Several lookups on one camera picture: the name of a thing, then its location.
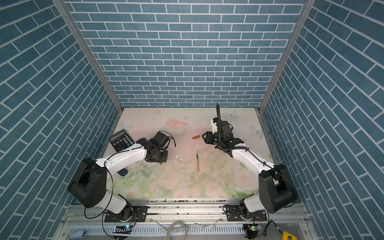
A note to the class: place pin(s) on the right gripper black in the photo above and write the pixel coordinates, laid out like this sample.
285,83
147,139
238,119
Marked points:
208,139

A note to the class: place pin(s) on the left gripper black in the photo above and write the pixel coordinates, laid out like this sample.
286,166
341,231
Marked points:
165,158

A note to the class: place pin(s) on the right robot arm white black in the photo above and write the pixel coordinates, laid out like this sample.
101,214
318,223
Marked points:
276,190

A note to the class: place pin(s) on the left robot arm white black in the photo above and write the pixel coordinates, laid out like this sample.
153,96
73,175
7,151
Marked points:
89,182

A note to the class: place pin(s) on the tan pen middle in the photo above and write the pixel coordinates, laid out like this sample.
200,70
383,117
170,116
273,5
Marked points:
197,161

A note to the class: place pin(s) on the blue stapler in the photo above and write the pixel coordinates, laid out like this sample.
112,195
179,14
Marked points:
123,172

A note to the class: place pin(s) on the black desk calculator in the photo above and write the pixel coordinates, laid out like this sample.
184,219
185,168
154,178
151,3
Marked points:
120,141

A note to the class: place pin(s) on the light blue computer mouse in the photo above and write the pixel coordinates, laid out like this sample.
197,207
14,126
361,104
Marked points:
78,235

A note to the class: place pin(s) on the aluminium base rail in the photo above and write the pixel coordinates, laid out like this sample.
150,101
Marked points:
187,219

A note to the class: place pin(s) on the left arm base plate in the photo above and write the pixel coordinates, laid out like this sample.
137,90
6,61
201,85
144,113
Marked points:
129,214

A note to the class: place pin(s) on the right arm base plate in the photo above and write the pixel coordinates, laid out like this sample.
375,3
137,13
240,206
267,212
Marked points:
236,213

